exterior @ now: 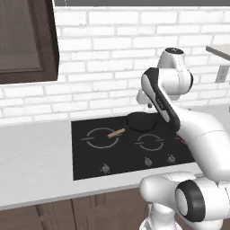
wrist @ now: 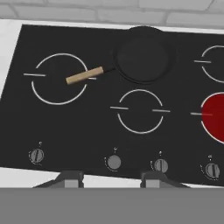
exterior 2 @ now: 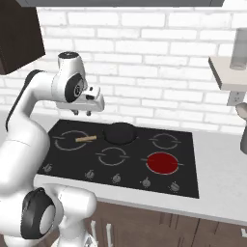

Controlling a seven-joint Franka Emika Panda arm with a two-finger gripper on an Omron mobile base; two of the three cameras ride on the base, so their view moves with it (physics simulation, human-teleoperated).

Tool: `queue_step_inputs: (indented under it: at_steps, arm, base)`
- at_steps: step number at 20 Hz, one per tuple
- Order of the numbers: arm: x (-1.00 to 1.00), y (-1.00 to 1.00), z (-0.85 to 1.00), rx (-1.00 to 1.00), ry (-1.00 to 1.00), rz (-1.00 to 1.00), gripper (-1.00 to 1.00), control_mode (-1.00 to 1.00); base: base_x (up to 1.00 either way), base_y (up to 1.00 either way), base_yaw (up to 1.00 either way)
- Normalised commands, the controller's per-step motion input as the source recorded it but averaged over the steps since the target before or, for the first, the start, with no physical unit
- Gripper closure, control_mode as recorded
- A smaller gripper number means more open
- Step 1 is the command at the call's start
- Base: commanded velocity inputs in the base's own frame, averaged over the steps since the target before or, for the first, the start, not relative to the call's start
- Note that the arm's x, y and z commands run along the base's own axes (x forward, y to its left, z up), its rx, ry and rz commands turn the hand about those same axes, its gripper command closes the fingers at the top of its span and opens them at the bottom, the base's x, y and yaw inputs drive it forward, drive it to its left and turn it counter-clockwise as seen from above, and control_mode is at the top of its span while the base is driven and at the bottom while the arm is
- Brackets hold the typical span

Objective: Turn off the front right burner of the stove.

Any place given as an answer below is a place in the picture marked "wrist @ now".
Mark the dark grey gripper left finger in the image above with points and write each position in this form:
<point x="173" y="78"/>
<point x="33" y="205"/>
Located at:
<point x="71" y="178"/>

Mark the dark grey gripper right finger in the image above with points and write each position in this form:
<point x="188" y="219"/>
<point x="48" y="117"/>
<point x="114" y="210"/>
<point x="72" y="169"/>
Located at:
<point x="153" y="178"/>

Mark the grey hob knob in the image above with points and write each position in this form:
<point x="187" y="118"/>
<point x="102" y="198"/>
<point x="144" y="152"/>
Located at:
<point x="161" y="165"/>
<point x="212" y="170"/>
<point x="114" y="162"/>
<point x="37" y="155"/>

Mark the black glass hob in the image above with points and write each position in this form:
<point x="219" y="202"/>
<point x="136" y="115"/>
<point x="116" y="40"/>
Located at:
<point x="87" y="122"/>

